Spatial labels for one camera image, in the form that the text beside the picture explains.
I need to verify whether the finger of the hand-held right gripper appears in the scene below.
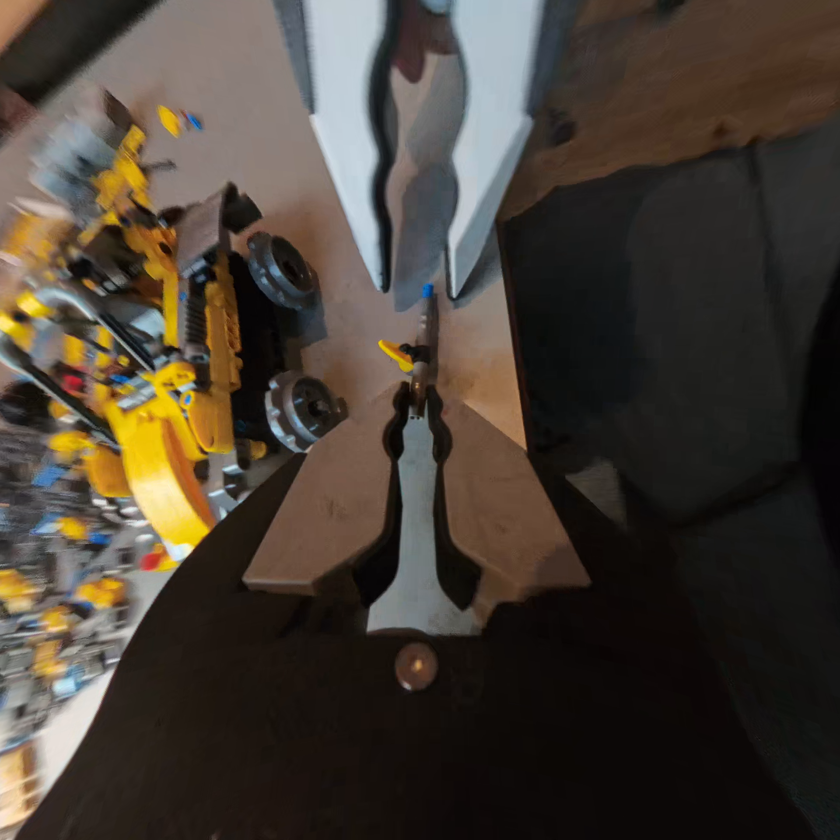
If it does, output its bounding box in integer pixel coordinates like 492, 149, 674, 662
307, 0, 398, 294
446, 0, 547, 299

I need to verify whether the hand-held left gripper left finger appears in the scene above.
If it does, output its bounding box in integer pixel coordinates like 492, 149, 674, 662
243, 382, 408, 609

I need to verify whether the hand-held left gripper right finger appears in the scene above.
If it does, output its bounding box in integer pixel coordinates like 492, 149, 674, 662
427, 386, 592, 626

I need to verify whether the grey axle pin blue tip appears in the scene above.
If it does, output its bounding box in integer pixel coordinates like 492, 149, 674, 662
415, 282, 441, 365

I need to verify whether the grey desk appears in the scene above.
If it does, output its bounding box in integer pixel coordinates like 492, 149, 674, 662
0, 0, 529, 828

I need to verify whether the yellow toy brick vehicle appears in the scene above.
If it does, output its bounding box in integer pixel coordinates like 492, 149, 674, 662
0, 85, 349, 572

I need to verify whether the grey brick motor block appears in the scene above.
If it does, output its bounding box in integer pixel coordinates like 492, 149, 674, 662
29, 88, 148, 204

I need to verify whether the pile of loose brick pieces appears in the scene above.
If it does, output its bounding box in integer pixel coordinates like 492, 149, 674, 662
0, 381, 132, 749

